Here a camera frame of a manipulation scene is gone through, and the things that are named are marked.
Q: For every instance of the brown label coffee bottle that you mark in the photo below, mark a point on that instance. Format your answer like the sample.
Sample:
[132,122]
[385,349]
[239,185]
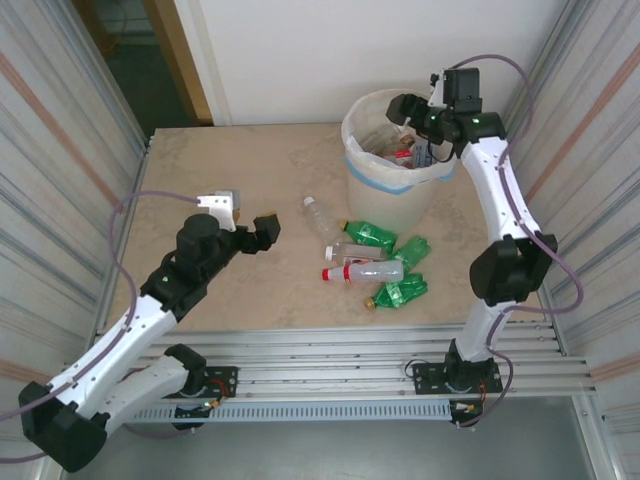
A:
[407,139]

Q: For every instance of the red label bottle white cap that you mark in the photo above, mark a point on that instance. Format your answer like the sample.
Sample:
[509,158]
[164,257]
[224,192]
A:
[404,156]

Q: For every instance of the clear ribbed bottle white cap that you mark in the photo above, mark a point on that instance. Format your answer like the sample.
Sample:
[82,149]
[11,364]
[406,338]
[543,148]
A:
[322,222]

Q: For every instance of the grape label bottle white cap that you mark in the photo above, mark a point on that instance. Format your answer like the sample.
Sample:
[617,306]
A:
[360,251]

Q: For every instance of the green bottle yellow cap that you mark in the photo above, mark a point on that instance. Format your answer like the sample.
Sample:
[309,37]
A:
[372,234]
[400,290]

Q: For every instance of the clear bottle red cap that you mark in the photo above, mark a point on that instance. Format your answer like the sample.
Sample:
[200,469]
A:
[372,271]

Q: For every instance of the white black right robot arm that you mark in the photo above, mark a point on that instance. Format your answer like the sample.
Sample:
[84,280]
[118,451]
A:
[500,200]

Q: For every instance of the translucent white bin liner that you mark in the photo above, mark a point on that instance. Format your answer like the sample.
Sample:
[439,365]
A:
[365,115]

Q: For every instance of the white plastic bin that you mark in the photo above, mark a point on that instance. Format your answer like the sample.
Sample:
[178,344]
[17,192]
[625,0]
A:
[385,210]

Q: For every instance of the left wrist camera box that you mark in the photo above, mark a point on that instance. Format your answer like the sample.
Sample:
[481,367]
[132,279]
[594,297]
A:
[217,205]

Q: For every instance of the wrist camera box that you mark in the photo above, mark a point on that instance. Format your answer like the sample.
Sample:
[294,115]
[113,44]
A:
[217,205]
[439,92]

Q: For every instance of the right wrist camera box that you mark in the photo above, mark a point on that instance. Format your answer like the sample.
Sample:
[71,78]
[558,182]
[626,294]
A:
[439,92]

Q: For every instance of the aluminium rail frame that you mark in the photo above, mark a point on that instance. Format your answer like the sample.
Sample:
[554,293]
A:
[325,350]

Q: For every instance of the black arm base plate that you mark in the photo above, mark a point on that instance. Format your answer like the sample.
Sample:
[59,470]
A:
[430,375]
[222,380]

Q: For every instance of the wooden door frame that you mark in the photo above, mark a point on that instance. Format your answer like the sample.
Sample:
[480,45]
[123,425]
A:
[180,60]

